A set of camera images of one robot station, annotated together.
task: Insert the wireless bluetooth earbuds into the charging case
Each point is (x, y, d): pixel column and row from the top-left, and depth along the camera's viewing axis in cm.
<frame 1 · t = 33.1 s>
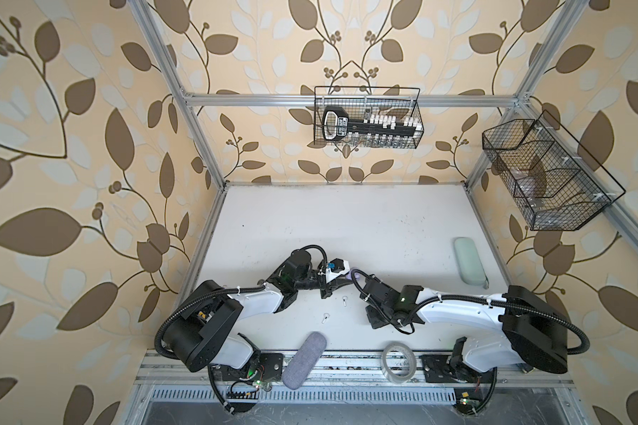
left hand: (353, 275, 80), fingers closed
right hand: (373, 319, 83), fingers open
white earbud upper: (344, 299, 88), on the table
white earbud lower: (326, 315, 86), on the table
green glasses case: (471, 269, 93), point 3 cm above the table

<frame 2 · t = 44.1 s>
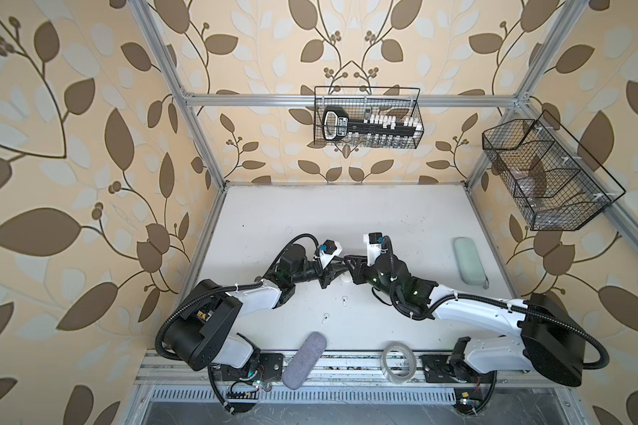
left hand: (349, 262, 80), fingers closed
right hand: (346, 261, 79), fingers closed
the named things where they were.

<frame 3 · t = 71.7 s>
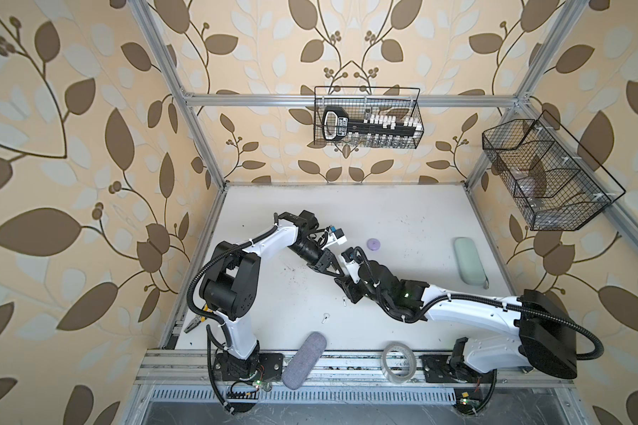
left hand: (342, 275, 79), fingers open
right hand: (342, 277, 79), fingers open
yellow black pliers: (194, 322, 83), point 2 cm above the table
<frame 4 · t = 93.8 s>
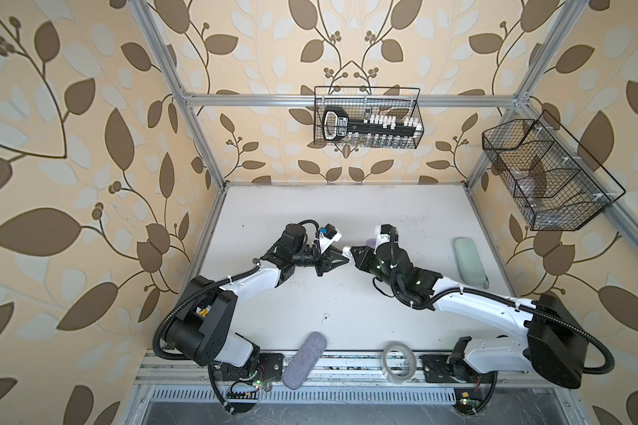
left hand: (347, 255, 80), fingers closed
right hand: (351, 252, 79), fingers closed
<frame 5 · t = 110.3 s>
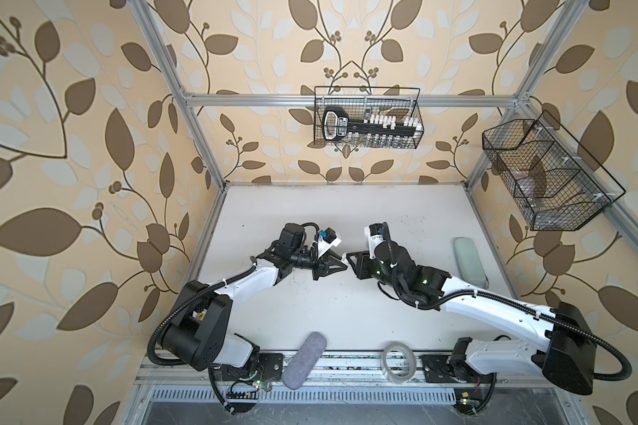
left hand: (346, 263, 78), fingers closed
right hand: (350, 258, 76), fingers open
